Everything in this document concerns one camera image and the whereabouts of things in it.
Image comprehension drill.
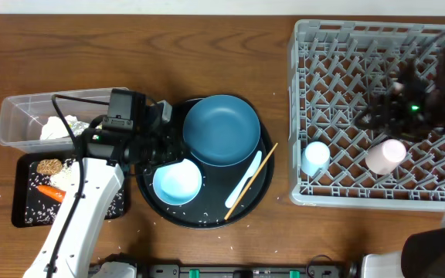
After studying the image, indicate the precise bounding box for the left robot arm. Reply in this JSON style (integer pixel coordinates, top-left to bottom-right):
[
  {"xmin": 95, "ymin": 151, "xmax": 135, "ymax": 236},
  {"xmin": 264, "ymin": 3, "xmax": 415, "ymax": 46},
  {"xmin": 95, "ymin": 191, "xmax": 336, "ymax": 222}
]
[{"xmin": 24, "ymin": 88, "xmax": 187, "ymax": 277}]

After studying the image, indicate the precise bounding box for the dark blue plate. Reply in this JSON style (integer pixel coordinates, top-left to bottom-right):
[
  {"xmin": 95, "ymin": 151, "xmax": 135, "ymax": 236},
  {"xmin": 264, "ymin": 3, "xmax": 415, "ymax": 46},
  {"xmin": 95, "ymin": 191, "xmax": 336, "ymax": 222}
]
[{"xmin": 182, "ymin": 95, "xmax": 260, "ymax": 167}]

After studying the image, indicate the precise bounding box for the white plastic knife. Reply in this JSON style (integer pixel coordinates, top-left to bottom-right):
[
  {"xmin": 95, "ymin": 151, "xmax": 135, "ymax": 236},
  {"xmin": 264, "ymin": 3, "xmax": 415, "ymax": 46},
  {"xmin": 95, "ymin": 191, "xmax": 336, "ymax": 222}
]
[{"xmin": 225, "ymin": 151, "xmax": 262, "ymax": 209}]

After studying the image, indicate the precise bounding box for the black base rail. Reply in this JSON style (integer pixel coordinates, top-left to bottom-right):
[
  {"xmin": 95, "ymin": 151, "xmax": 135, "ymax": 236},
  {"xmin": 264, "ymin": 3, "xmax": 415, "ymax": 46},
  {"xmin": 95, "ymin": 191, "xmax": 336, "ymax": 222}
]
[{"xmin": 89, "ymin": 263, "xmax": 343, "ymax": 278}]

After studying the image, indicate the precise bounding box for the light blue cup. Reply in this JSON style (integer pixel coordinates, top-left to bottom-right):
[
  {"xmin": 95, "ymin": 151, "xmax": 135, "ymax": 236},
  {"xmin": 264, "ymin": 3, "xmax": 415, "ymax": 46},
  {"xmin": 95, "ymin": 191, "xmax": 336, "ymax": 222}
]
[{"xmin": 301, "ymin": 141, "xmax": 331, "ymax": 177}]

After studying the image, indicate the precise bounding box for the pink cup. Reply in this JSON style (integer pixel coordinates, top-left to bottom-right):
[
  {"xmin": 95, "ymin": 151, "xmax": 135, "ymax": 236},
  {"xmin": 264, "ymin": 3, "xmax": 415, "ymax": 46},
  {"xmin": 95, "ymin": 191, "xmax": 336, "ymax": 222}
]
[{"xmin": 365, "ymin": 139, "xmax": 407, "ymax": 175}]

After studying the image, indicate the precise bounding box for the black rectangular tray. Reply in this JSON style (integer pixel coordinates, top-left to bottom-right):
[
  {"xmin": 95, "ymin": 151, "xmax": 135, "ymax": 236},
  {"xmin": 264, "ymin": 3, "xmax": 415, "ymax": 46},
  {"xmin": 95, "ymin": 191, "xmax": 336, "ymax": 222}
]
[{"xmin": 10, "ymin": 148, "xmax": 127, "ymax": 229}]

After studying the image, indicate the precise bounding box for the wooden chopstick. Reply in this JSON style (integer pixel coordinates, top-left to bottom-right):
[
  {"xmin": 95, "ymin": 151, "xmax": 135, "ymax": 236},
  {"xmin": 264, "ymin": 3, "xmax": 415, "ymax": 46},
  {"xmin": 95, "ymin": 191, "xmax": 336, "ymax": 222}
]
[{"xmin": 224, "ymin": 143, "xmax": 279, "ymax": 221}]

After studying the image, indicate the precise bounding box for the white tissue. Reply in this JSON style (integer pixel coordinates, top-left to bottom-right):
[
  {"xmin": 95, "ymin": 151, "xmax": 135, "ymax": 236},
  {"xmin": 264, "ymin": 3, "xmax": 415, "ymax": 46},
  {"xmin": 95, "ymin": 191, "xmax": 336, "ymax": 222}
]
[{"xmin": 39, "ymin": 117, "xmax": 69, "ymax": 140}]

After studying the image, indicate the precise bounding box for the clear plastic bin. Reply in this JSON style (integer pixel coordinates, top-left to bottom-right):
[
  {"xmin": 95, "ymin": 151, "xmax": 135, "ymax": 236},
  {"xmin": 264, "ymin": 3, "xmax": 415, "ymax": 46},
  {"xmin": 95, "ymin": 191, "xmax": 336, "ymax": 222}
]
[{"xmin": 0, "ymin": 87, "xmax": 113, "ymax": 153}]

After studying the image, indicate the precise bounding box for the round black tray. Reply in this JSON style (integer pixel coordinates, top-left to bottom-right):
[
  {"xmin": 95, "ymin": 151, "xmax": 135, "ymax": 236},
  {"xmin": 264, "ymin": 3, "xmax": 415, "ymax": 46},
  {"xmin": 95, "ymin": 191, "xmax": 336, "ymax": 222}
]
[{"xmin": 134, "ymin": 98, "xmax": 274, "ymax": 229}]

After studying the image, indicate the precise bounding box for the light blue bowl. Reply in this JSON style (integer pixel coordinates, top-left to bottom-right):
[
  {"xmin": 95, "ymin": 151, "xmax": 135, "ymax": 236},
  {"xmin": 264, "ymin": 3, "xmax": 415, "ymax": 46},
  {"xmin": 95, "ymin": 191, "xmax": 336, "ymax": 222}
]
[{"xmin": 153, "ymin": 159, "xmax": 202, "ymax": 205}]

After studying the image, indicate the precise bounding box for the orange carrot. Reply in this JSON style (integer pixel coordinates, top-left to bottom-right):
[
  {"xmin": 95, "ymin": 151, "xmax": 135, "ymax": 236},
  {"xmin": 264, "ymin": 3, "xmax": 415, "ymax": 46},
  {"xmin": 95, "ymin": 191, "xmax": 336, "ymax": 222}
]
[{"xmin": 36, "ymin": 185, "xmax": 66, "ymax": 203}]

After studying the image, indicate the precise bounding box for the grey dishwasher rack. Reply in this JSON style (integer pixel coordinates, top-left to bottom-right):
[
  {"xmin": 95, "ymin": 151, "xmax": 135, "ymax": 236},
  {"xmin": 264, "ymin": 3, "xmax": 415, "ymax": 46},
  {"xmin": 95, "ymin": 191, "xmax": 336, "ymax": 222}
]
[{"xmin": 287, "ymin": 19, "xmax": 445, "ymax": 212}]

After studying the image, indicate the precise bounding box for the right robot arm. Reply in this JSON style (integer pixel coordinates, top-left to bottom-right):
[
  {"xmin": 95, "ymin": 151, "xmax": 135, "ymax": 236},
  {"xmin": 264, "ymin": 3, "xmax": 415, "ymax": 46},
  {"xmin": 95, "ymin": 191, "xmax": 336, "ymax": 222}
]
[{"xmin": 350, "ymin": 48, "xmax": 445, "ymax": 277}]

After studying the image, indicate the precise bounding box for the brown walnut shell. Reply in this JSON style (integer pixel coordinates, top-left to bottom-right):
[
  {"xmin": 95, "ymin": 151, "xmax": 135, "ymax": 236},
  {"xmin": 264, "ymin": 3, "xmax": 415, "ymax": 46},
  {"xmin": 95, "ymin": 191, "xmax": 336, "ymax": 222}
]
[{"xmin": 36, "ymin": 159, "xmax": 63, "ymax": 175}]

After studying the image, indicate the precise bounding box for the foil wrapper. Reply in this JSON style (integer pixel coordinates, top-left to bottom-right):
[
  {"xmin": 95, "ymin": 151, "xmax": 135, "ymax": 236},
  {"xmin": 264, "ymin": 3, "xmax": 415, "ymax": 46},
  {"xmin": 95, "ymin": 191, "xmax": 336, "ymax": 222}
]
[{"xmin": 70, "ymin": 120, "xmax": 89, "ymax": 137}]

